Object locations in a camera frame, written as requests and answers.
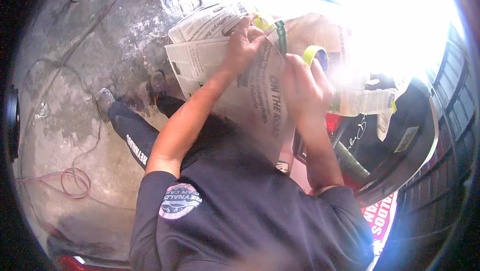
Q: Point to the person's right hand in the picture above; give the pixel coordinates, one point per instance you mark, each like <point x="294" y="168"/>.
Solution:
<point x="307" y="91"/>

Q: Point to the person's left hand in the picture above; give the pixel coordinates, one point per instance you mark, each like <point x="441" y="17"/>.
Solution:
<point x="240" y="51"/>

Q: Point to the person's right fingers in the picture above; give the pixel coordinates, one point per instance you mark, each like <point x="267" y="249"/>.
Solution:
<point x="300" y="66"/>

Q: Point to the yellow masking tape roll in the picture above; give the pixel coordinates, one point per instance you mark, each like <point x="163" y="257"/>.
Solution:
<point x="310" y="52"/>

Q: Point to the yellow masking tape strip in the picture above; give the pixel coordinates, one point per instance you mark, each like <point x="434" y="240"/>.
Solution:
<point x="280" y="33"/>

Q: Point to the large newspaper sheet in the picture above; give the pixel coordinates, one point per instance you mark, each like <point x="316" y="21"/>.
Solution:
<point x="258" y="98"/>

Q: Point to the brown paper sheet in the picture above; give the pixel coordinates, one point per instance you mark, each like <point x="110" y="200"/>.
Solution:
<point x="315" y="31"/>

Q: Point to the small newspaper sheet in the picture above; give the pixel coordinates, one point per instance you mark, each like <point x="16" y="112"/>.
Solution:
<point x="362" y="102"/>

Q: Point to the folded newspaper sheet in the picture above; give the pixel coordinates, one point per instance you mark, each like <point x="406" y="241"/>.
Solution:
<point x="204" y="21"/>

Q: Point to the black car body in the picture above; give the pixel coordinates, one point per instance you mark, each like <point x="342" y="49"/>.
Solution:
<point x="405" y="147"/>

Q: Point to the person's body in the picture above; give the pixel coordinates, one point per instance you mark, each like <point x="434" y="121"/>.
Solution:
<point x="243" y="203"/>

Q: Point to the red and white sign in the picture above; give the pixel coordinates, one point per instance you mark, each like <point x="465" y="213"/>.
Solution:
<point x="380" y="216"/>

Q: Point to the black tyre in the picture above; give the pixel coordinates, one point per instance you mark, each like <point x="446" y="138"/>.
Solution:
<point x="442" y="166"/>

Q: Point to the person's legs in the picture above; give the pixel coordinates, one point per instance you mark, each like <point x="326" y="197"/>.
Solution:
<point x="135" y="136"/>

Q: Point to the red object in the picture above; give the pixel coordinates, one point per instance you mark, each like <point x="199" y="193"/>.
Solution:
<point x="86" y="263"/>

